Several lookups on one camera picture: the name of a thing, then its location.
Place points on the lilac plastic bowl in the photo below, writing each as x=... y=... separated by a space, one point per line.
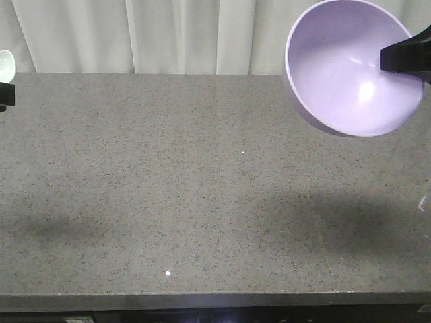
x=332 y=75

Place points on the white curtain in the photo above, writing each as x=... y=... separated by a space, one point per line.
x=150 y=37

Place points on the black two-drawer disinfection cabinet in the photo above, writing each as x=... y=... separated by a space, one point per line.
x=356 y=313

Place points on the pale green plastic spoon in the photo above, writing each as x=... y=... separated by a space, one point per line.
x=7 y=66

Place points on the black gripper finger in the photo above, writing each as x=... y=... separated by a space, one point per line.
x=411 y=56
x=7 y=96

